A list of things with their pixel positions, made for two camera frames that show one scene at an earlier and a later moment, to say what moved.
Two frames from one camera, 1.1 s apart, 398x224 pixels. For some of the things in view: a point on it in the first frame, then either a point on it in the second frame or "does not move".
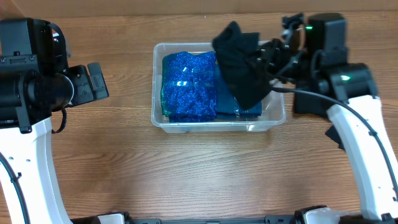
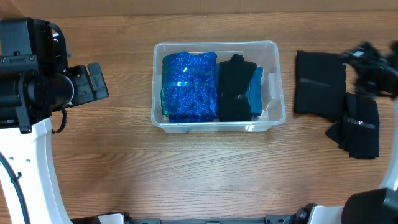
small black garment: [249, 76] → [234, 79]
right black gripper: [269, 59] → [368, 66]
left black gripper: [87, 92] does not move
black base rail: [294, 218] does not move
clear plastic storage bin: [273, 113] does not move
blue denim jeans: [227, 107] → [255, 91]
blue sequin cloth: [189, 86] does not move
